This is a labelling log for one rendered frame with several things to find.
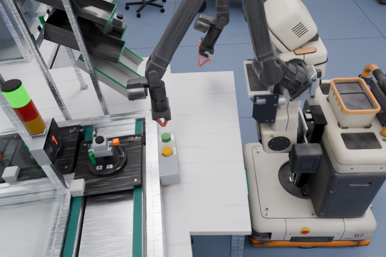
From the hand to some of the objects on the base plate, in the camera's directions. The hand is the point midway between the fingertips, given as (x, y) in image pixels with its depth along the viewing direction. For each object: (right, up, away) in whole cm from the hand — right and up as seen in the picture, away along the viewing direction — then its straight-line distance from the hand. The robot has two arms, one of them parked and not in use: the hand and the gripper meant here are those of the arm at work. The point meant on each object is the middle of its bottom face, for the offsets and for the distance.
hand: (163, 124), depth 116 cm
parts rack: (-37, +8, +37) cm, 53 cm away
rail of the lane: (-2, -31, -8) cm, 32 cm away
